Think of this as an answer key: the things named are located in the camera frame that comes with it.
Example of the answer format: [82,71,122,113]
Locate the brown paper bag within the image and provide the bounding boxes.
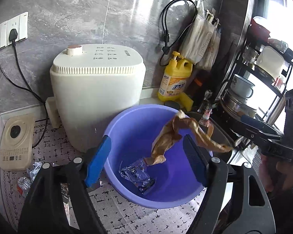
[145,110,233,166]

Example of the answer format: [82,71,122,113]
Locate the white blue paper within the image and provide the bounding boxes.
[27,162,43,183]

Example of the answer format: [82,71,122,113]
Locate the black kitchen rack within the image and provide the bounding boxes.
[230,16,293,131]

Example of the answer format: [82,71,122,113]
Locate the person's right hand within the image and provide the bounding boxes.
[258,154,293,192]

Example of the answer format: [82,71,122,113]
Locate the stainless steel sink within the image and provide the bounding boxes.
[185,112,237,163]

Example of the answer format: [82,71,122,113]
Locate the purple plastic bucket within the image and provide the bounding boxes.
[104,104,204,209]

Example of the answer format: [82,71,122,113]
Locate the clear plastic wrapper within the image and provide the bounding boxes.
[118,158,155,194]

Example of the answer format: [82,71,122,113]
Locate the stainless steel steamer pot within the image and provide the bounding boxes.
[220,89,257,121]

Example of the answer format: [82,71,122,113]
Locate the chrome faucet pink filter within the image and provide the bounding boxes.
[198,90,212,127]

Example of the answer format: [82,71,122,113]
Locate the yellow sponge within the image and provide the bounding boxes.
[179,92,193,112]

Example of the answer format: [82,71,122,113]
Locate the white enamel mug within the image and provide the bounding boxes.
[230,74,255,99]

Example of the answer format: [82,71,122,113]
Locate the cream air fryer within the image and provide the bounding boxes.
[50,44,146,152]

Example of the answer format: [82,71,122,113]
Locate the crumpled aluminium foil ball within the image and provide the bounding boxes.
[17,176,32,197]

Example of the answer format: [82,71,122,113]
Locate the cream kettle heating base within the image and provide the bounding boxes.
[0,113,35,171]

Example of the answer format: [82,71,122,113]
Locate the patterned white table mat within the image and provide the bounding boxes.
[0,121,205,233]

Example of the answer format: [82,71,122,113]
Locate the yellow dish soap bottle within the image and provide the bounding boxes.
[157,51,193,102]

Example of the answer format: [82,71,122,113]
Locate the hanging chopstick paper bags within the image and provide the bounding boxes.
[179,0,221,71]

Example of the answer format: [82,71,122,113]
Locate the hanging black coiled cable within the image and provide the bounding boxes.
[158,0,198,67]

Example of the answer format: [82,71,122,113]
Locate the black power cable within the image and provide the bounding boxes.
[0,28,50,149]

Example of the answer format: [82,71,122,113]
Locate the white wall socket panel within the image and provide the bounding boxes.
[0,12,28,49]

